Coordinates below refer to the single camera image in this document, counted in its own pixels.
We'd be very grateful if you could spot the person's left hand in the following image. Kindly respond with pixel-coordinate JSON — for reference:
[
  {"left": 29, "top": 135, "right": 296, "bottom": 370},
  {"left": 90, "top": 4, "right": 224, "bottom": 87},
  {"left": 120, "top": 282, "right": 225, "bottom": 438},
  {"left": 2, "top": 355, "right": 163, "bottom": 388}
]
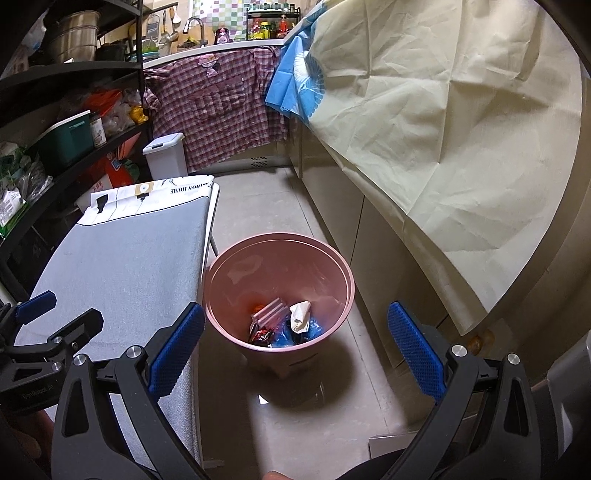
[{"left": 0, "top": 408, "right": 58, "bottom": 462}]

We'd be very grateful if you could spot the grey printed table cover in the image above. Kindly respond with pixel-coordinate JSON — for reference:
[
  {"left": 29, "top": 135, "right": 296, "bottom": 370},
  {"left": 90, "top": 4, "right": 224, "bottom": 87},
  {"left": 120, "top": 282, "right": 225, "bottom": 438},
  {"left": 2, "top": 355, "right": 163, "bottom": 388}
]
[{"left": 14, "top": 174, "right": 220, "bottom": 472}]

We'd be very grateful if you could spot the orange plastic bag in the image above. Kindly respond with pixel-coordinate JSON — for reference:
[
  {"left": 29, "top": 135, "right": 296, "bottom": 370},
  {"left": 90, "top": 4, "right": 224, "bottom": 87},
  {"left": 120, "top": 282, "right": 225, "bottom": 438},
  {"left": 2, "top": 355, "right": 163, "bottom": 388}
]
[{"left": 88, "top": 89, "right": 123, "bottom": 118}]

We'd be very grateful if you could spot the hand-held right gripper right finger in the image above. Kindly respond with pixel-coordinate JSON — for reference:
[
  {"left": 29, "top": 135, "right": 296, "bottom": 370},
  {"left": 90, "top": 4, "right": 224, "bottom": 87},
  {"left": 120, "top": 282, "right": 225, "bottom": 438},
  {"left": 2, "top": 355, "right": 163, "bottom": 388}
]
[{"left": 387, "top": 301, "right": 561, "bottom": 480}]

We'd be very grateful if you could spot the red plaid shirt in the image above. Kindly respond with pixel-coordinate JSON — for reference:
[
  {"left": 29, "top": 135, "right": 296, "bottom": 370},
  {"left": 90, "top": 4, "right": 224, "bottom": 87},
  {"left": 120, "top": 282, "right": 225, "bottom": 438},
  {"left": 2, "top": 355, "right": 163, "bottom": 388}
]
[{"left": 143, "top": 46, "right": 289, "bottom": 174}]

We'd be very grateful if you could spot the beige kitchen cabinet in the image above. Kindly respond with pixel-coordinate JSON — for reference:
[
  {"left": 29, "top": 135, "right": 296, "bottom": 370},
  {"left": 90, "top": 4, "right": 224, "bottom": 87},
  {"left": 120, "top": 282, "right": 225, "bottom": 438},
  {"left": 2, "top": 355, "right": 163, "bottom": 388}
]
[{"left": 288, "top": 117, "right": 490, "bottom": 370}]

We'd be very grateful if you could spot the black spice rack with bottles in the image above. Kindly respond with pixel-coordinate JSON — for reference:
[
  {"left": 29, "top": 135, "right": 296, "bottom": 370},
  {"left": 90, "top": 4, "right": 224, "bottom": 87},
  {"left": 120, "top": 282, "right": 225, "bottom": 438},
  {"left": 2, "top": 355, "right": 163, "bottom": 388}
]
[{"left": 245, "top": 2, "right": 296, "bottom": 42}]

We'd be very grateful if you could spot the steel pot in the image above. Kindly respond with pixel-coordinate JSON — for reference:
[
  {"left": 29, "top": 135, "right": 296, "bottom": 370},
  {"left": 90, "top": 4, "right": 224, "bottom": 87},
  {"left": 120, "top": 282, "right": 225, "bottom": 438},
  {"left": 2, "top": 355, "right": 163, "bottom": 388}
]
[{"left": 48, "top": 9, "right": 102, "bottom": 63}]

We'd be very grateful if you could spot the black pot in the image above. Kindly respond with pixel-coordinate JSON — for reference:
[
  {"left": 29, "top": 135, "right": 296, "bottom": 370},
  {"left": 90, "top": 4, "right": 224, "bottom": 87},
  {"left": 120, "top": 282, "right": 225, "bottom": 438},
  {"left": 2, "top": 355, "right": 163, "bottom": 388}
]
[{"left": 97, "top": 39, "right": 132, "bottom": 63}]

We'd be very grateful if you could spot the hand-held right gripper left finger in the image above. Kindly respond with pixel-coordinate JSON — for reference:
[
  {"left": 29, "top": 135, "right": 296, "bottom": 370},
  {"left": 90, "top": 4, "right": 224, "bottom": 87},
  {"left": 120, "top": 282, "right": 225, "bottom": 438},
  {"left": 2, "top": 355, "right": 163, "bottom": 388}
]
[{"left": 51, "top": 302, "right": 211, "bottom": 480}]

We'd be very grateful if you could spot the green white food packet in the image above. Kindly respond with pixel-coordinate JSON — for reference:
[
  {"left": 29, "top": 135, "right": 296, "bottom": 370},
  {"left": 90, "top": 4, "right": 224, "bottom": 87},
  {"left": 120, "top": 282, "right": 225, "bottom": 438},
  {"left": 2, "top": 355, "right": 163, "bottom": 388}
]
[{"left": 0, "top": 187, "right": 28, "bottom": 238}]

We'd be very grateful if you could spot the white kitchen counter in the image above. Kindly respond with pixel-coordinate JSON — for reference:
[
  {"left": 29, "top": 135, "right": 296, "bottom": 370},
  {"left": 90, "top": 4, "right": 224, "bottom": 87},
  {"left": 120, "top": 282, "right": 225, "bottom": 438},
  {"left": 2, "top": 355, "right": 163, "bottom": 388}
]
[{"left": 142, "top": 37, "right": 289, "bottom": 70}]

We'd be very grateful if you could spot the black red snack packet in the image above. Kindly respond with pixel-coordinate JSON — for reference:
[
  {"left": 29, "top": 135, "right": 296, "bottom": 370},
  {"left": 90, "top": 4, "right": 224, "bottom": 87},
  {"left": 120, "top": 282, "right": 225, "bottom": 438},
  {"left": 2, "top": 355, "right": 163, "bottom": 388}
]
[{"left": 249, "top": 325, "right": 278, "bottom": 346}]

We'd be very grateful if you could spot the blue plastic bag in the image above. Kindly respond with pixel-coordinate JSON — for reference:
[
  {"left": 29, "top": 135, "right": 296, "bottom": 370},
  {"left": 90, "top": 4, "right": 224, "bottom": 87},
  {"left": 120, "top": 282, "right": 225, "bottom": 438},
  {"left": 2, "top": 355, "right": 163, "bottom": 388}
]
[{"left": 272, "top": 318, "right": 328, "bottom": 349}]

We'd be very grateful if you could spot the green storage box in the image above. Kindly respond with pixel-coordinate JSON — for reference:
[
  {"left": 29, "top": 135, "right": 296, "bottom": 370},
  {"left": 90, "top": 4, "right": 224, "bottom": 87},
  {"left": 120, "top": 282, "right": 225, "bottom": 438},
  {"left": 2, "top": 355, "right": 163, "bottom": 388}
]
[{"left": 34, "top": 110, "right": 95, "bottom": 171}]

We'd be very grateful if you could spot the white paper bag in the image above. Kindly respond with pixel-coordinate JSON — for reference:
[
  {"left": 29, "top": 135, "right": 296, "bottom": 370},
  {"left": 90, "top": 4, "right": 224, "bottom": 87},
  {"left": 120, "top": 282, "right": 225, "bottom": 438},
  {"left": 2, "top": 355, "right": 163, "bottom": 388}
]
[{"left": 288, "top": 300, "right": 312, "bottom": 334}]

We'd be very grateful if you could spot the cream and blue printed cloth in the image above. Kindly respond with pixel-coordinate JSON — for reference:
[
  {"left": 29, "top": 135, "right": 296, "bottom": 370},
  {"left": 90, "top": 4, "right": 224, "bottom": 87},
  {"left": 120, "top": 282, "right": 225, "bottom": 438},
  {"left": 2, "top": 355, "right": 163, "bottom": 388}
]
[{"left": 264, "top": 0, "right": 585, "bottom": 335}]

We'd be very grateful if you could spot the red printed bag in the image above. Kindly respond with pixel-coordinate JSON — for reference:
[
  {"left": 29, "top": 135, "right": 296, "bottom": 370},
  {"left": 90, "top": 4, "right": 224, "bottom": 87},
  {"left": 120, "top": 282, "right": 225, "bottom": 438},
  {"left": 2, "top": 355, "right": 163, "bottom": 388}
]
[{"left": 90, "top": 154, "right": 139, "bottom": 192}]

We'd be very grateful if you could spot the black shelf rack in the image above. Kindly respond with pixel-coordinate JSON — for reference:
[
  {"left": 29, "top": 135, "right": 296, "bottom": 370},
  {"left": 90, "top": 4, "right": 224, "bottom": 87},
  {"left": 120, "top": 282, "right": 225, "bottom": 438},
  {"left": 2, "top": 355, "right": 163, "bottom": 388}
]
[{"left": 0, "top": 0, "right": 153, "bottom": 301}]

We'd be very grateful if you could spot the white folding table frame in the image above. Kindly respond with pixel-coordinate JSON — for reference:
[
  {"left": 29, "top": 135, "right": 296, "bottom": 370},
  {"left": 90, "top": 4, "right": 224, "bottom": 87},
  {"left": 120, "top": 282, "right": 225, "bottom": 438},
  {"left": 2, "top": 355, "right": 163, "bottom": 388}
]
[{"left": 198, "top": 182, "right": 221, "bottom": 264}]

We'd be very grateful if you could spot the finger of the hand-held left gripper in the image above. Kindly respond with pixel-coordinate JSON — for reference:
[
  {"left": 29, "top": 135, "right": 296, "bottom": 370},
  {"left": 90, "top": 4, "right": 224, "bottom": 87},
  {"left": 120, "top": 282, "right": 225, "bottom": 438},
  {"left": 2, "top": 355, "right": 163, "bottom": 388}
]
[
  {"left": 7, "top": 308, "right": 105, "bottom": 366},
  {"left": 0, "top": 290, "right": 57, "bottom": 346}
]

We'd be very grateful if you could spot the steel faucet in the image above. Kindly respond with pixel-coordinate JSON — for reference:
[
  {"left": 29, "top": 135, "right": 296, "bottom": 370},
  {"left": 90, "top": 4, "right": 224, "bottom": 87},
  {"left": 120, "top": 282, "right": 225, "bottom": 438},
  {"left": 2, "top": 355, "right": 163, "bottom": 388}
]
[{"left": 184, "top": 17, "right": 206, "bottom": 47}]

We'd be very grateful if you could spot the pink plastic bin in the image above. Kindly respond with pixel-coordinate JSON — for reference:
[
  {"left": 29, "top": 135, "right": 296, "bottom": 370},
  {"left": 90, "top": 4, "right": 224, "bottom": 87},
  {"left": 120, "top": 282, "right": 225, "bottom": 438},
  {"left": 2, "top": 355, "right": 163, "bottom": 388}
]
[{"left": 202, "top": 233, "right": 355, "bottom": 379}]

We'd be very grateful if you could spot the white lidded bin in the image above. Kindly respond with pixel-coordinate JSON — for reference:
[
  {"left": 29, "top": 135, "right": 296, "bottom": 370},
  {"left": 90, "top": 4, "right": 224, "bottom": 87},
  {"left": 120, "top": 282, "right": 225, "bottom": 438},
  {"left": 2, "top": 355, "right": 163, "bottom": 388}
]
[{"left": 142, "top": 132, "right": 188, "bottom": 182}]

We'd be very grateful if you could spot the labelled jar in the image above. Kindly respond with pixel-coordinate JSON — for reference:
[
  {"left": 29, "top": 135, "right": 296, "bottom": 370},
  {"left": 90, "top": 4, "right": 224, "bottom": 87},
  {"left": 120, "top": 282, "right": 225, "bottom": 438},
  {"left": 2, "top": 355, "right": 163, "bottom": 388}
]
[{"left": 89, "top": 112, "right": 108, "bottom": 148}]

